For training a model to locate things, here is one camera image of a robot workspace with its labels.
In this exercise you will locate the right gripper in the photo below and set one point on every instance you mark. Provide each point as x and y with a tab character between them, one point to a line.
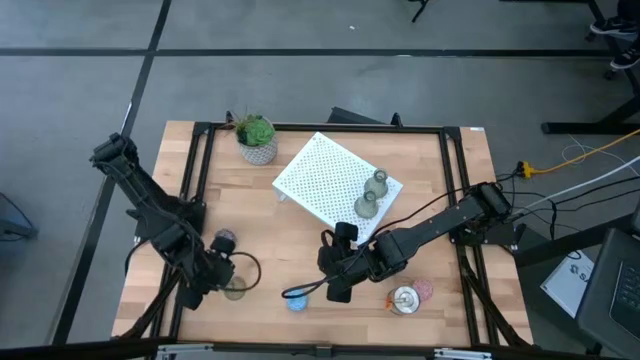
345	260

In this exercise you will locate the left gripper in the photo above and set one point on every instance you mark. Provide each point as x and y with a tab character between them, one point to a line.
210	272

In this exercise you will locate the purple patterned round tin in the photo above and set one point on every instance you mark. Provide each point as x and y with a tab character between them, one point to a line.
227	233

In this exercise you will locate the blue patterned round tin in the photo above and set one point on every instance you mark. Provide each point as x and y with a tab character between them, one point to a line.
297	303

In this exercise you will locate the silver tin candle can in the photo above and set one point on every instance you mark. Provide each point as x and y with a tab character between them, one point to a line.
404	300

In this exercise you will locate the pink patterned round tin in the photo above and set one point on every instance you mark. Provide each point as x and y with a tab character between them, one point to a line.
424	289

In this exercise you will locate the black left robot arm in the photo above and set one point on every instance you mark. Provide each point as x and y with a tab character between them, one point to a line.
145	195

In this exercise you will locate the white perforated shelf riser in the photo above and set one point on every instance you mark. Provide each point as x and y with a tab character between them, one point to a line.
320	175

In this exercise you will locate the black box behind table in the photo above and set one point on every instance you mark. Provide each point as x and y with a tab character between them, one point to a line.
345	116

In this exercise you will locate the potted green succulent plant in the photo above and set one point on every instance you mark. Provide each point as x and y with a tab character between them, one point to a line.
256	132

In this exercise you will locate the black aluminium crossbeam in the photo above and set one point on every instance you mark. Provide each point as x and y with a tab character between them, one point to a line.
75	350

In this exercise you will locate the dark chair base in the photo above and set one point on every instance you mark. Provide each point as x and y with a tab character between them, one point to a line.
15	230

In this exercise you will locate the white printed paper sheet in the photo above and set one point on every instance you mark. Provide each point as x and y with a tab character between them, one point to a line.
567	287

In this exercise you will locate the black desk bar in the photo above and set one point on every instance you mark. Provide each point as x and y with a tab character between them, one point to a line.
575	242

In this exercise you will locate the black laptop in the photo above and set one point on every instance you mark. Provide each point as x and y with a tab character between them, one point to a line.
600	300

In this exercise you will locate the black stand leg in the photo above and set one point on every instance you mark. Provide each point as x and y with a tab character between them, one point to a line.
420	10

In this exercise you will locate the black chair caster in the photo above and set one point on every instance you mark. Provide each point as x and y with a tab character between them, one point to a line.
590	35
609	75

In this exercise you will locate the person's foot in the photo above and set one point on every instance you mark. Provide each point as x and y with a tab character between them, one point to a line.
612	26
627	59

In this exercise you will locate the silver metal bracket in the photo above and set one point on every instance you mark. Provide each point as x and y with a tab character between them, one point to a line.
462	354
185	350

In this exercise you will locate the small black table camera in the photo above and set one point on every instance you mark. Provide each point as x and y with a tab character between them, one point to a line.
323	351

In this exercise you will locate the black aluminium table frame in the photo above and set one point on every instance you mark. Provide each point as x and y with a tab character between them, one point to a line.
425	129

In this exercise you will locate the black desk leg frame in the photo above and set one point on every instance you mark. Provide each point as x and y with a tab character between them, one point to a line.
575	128

